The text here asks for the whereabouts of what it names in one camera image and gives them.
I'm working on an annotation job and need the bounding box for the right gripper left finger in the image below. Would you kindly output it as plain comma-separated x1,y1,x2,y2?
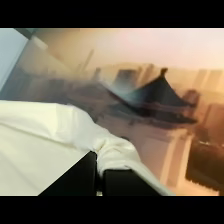
38,150,98,197

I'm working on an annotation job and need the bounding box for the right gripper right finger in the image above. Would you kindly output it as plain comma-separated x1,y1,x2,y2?
101,169,162,197

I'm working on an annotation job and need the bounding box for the cream white garment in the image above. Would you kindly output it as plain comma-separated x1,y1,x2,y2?
0,100,176,197

